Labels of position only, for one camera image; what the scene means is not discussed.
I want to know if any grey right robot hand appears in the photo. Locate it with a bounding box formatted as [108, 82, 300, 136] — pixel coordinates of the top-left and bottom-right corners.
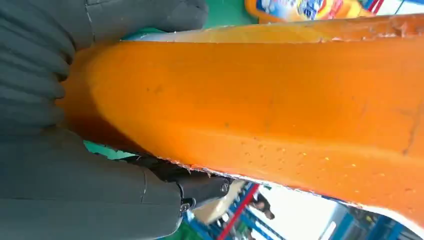
[0, 0, 233, 240]

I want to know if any brown cardboard box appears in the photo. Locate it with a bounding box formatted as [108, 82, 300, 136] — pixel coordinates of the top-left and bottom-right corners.
[193, 180, 247, 226]

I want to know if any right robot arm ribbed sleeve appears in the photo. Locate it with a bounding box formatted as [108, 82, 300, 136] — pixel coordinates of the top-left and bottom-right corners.
[0, 0, 95, 134]

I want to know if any red pole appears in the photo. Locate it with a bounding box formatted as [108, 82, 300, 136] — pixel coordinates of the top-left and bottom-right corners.
[216, 183, 261, 240]

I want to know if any blue metal rack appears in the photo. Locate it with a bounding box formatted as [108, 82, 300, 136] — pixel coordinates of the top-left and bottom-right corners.
[185, 182, 424, 240]

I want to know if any person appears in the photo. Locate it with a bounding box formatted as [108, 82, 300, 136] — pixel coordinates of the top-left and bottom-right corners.
[250, 192, 276, 222]

